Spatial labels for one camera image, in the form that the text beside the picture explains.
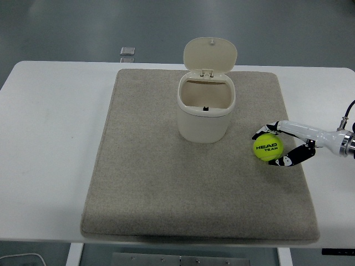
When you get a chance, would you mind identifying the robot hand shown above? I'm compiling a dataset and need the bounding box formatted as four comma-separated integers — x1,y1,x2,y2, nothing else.
251,120,345,168

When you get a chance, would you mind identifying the yellow tennis ball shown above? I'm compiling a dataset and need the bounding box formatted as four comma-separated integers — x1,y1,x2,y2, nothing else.
252,133,284,162

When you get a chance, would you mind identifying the cream bin with flip lid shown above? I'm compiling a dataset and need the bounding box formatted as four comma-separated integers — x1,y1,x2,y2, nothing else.
177,37,238,144

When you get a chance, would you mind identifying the black table control panel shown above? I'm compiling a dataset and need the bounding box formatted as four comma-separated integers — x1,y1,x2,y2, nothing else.
321,248,355,256

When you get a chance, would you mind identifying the white table leg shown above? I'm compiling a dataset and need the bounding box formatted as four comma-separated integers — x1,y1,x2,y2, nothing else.
276,247,291,266
65,243,84,266

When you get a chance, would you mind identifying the beige fabric mat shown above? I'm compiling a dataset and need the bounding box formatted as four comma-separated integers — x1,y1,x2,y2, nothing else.
80,68,321,246

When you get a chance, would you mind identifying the grey metal plate with screws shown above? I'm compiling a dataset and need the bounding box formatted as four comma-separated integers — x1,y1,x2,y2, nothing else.
111,252,250,266

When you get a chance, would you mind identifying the white cable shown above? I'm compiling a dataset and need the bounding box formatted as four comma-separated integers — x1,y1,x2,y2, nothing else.
0,252,47,266

